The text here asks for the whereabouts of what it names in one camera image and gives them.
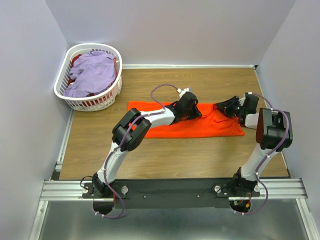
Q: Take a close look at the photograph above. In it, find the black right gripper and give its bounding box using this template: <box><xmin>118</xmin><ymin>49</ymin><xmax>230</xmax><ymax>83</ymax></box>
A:
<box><xmin>214</xmin><ymin>95</ymin><xmax>245</xmax><ymax>118</ymax></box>

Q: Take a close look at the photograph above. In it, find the orange t-shirt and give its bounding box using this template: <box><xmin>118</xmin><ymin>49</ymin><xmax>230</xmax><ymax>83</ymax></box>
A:
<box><xmin>127</xmin><ymin>100</ymin><xmax>246</xmax><ymax>139</ymax></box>

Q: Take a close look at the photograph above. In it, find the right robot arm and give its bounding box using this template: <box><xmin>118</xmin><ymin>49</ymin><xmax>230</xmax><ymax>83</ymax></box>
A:
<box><xmin>214</xmin><ymin>92</ymin><xmax>293</xmax><ymax>197</ymax></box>

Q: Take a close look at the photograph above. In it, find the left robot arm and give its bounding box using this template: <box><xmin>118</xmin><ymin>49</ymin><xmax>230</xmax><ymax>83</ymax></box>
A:
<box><xmin>92</xmin><ymin>88</ymin><xmax>202</xmax><ymax>198</ymax></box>

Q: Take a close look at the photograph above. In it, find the white plastic laundry basket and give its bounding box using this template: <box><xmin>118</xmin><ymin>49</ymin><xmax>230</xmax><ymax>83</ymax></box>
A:
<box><xmin>53</xmin><ymin>43</ymin><xmax>123</xmax><ymax>112</ymax></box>

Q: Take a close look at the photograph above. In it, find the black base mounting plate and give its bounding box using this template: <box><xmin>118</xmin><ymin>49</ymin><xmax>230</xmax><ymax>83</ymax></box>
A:
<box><xmin>82</xmin><ymin>178</ymin><xmax>260</xmax><ymax>213</ymax></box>

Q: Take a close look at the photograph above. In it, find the lavender t-shirt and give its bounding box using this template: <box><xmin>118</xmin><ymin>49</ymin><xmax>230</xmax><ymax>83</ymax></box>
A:
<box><xmin>63</xmin><ymin>49</ymin><xmax>118</xmax><ymax>98</ymax></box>

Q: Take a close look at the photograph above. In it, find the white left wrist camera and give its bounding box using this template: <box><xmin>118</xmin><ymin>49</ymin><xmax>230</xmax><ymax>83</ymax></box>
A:
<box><xmin>176</xmin><ymin>87</ymin><xmax>192</xmax><ymax>98</ymax></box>

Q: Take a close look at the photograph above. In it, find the aluminium frame rail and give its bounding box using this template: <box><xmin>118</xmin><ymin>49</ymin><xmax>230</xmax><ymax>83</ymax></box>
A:
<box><xmin>30</xmin><ymin>177</ymin><xmax>320</xmax><ymax>240</ymax></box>

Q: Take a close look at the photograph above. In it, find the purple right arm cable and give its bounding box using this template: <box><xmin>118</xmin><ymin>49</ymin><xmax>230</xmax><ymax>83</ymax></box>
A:
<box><xmin>232</xmin><ymin>92</ymin><xmax>291</xmax><ymax>216</ymax></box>

